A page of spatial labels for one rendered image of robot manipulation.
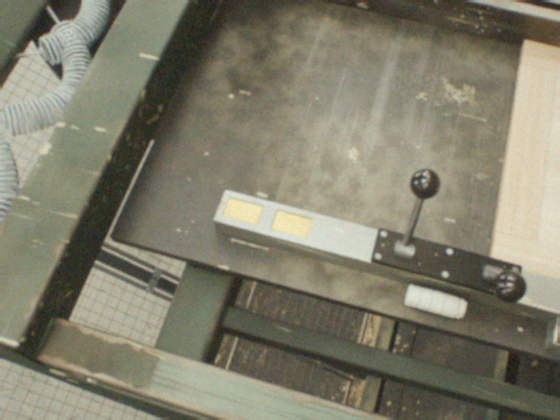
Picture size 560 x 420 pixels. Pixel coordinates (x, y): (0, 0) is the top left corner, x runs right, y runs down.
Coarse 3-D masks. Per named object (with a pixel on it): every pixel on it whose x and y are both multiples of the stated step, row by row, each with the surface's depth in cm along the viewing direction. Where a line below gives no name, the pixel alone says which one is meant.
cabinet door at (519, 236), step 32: (544, 64) 92; (544, 96) 90; (512, 128) 87; (544, 128) 87; (512, 160) 85; (544, 160) 85; (512, 192) 82; (544, 192) 83; (512, 224) 80; (544, 224) 81; (512, 256) 78; (544, 256) 79
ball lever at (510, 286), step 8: (488, 272) 73; (496, 272) 73; (504, 272) 63; (512, 272) 63; (488, 280) 74; (496, 280) 63; (504, 280) 63; (512, 280) 62; (520, 280) 62; (496, 288) 63; (504, 288) 62; (512, 288) 62; (520, 288) 62; (504, 296) 63; (512, 296) 62; (520, 296) 62
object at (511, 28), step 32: (352, 0) 98; (384, 0) 96; (416, 0) 94; (448, 0) 92; (480, 0) 91; (512, 0) 91; (544, 0) 91; (480, 32) 96; (512, 32) 94; (544, 32) 92
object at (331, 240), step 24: (216, 216) 78; (264, 216) 78; (312, 216) 78; (264, 240) 79; (288, 240) 77; (312, 240) 77; (336, 240) 77; (360, 240) 77; (336, 264) 80; (360, 264) 77; (432, 288) 78; (456, 288) 75; (528, 288) 74; (552, 288) 74; (528, 312) 76; (552, 312) 73
